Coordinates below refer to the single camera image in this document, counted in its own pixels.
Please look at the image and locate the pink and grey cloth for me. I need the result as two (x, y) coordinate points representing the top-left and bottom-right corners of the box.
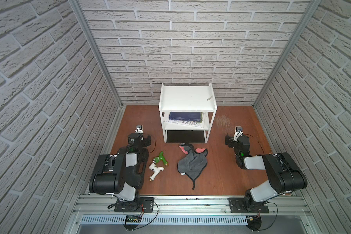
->
(177, 143), (208, 190)

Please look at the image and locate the white two-tier bookshelf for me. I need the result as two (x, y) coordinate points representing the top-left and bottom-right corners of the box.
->
(159, 83), (217, 143)

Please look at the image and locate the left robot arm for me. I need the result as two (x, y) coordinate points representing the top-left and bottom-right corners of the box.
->
(89, 133), (151, 202)

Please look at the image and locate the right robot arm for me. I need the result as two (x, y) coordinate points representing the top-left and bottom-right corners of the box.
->
(225, 134), (308, 206)

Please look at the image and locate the white plastic faucet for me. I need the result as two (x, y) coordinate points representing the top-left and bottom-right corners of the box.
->
(149, 163), (164, 181)

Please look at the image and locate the green toy drill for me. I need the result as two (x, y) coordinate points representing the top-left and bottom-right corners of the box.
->
(153, 151), (168, 167)

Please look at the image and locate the black plastic tool case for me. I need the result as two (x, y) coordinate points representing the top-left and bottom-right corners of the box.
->
(133, 148), (149, 190)

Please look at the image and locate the white paper under book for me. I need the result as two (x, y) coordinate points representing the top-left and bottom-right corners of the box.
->
(163, 112), (210, 129)

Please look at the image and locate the dark blue book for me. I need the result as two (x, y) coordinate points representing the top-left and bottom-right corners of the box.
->
(169, 112), (202, 122)

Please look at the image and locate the small green circuit board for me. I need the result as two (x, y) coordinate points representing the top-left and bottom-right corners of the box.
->
(125, 215), (142, 223)

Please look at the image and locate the round black connector puck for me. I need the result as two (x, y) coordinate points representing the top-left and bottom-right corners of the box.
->
(246, 216), (262, 232)

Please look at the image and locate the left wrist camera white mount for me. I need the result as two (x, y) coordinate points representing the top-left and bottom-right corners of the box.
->
(135, 125), (143, 134)

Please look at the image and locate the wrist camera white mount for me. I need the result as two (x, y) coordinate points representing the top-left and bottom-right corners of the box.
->
(135, 125), (143, 134)
(234, 126), (243, 141)

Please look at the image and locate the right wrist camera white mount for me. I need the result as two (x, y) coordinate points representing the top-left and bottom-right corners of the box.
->
(234, 126), (243, 141)

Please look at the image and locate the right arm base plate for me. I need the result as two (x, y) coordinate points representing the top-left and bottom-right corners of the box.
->
(228, 197), (269, 214)

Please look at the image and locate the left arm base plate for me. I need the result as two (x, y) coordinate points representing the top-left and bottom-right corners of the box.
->
(114, 197), (154, 213)

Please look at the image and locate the aluminium front rail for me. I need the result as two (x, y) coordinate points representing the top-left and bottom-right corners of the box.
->
(72, 195), (312, 216)

